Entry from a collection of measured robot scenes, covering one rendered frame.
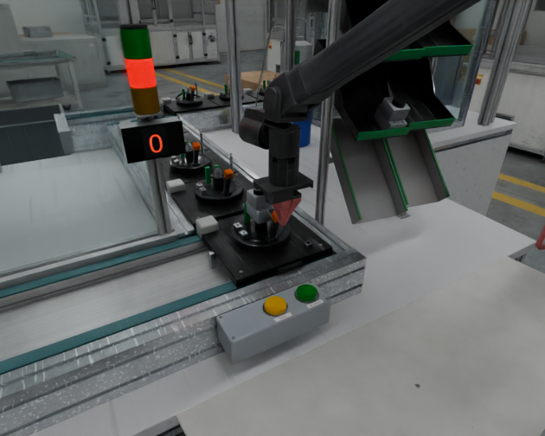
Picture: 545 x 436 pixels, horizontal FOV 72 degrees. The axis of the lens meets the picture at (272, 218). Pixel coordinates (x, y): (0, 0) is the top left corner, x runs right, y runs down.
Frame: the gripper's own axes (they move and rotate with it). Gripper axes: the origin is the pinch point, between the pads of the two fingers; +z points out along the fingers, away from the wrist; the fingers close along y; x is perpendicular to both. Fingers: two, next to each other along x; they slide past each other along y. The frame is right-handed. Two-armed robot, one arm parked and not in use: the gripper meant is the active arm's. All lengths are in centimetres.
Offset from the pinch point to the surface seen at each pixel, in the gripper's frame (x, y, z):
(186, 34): -916, -283, 37
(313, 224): -9.5, -15.3, 10.2
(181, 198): -38.2, 9.9, 9.6
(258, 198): -8.1, 1.3, -1.9
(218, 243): -12.1, 9.6, 9.4
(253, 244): -5.1, 4.0, 7.3
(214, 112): -127, -36, 12
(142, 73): -19.5, 19.2, -27.2
